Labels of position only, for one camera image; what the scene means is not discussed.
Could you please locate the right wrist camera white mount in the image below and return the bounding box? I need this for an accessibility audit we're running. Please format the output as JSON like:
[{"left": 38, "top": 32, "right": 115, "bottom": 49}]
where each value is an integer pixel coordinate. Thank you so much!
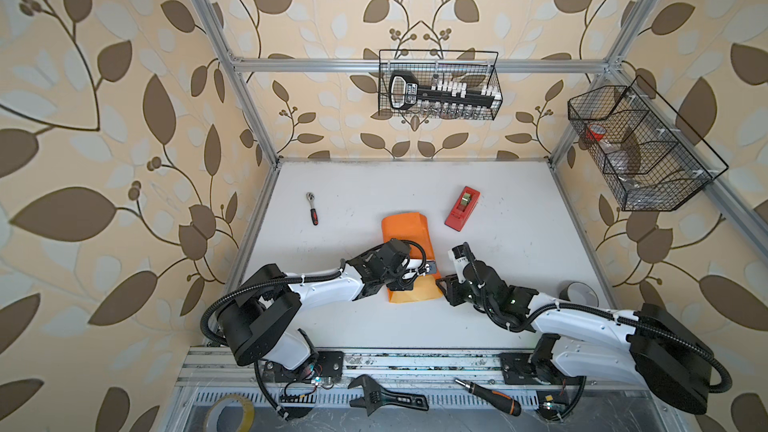
[{"left": 450, "top": 242, "right": 476, "bottom": 283}]

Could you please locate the red tape dispenser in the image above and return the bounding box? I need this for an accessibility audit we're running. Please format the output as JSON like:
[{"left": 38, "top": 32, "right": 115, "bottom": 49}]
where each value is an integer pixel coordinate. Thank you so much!
[{"left": 444, "top": 186, "right": 481, "bottom": 232}]

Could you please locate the clear packing tape roll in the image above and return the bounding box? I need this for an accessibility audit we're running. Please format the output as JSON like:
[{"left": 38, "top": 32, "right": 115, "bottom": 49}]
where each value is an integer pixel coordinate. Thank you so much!
[{"left": 202, "top": 394, "right": 255, "bottom": 432}]

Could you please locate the black adjustable wrench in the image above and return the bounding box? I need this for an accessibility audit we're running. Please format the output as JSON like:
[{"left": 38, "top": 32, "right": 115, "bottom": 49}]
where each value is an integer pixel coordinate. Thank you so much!
[{"left": 348, "top": 374, "right": 430, "bottom": 416}]

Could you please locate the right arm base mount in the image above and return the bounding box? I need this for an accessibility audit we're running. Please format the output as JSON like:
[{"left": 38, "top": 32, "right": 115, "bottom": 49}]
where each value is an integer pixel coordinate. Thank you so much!
[{"left": 499, "top": 333, "right": 582, "bottom": 386}]

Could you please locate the grey tape roll on table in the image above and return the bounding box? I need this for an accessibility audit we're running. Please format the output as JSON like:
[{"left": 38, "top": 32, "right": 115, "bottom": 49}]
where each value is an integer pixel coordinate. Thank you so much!
[{"left": 558, "top": 281, "right": 600, "bottom": 307}]

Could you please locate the red cap in basket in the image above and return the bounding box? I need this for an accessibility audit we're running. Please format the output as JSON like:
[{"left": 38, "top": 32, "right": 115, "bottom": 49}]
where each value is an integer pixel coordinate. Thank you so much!
[{"left": 585, "top": 123, "right": 606, "bottom": 143}]

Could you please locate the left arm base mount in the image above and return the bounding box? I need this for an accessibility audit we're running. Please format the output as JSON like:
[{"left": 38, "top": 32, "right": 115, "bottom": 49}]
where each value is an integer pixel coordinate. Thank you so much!
[{"left": 262, "top": 350, "right": 345, "bottom": 387}]

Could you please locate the black wire basket right wall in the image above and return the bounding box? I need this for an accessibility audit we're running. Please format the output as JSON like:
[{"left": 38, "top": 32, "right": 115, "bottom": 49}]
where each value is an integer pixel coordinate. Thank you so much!
[{"left": 568, "top": 75, "right": 728, "bottom": 212}]

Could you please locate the yellow orange wrapping paper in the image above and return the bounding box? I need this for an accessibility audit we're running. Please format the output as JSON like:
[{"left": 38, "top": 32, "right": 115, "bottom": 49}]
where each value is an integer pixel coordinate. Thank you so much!
[{"left": 381, "top": 212, "right": 443, "bottom": 304}]

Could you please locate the black wire basket back wall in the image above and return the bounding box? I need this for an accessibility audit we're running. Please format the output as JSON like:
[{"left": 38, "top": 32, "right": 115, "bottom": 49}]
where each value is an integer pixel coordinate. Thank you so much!
[{"left": 378, "top": 48, "right": 503, "bottom": 121}]

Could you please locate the black socket set holder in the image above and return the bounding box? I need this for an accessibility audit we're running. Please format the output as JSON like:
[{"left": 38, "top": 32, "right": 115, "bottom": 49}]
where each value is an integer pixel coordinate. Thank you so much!
[{"left": 384, "top": 70, "right": 503, "bottom": 115}]

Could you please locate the small red-handled ratchet wrench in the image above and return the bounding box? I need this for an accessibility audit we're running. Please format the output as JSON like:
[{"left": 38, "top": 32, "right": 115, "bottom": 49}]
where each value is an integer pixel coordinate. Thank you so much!
[{"left": 306, "top": 192, "right": 319, "bottom": 226}]

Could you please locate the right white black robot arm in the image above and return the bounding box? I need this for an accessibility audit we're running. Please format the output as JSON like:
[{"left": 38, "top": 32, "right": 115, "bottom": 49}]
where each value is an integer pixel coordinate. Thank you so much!
[{"left": 436, "top": 259, "right": 733, "bottom": 415}]

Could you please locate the black wire basket wall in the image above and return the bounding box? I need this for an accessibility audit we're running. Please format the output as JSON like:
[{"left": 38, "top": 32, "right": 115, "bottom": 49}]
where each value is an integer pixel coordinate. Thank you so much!
[
  {"left": 378, "top": 48, "right": 503, "bottom": 121},
  {"left": 568, "top": 75, "right": 728, "bottom": 212}
]

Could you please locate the aluminium front rail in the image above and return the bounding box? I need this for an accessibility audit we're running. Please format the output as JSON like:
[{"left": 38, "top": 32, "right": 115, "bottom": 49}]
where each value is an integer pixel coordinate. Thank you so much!
[{"left": 173, "top": 346, "right": 679, "bottom": 391}]

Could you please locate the black orange screwdriver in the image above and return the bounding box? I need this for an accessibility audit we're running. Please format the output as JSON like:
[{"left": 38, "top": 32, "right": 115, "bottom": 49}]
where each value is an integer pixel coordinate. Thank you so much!
[{"left": 454, "top": 378, "right": 522, "bottom": 417}]

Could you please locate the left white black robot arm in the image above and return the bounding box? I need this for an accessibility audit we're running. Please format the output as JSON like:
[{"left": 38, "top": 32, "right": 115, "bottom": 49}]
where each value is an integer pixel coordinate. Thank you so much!
[{"left": 200, "top": 239, "right": 436, "bottom": 371}]

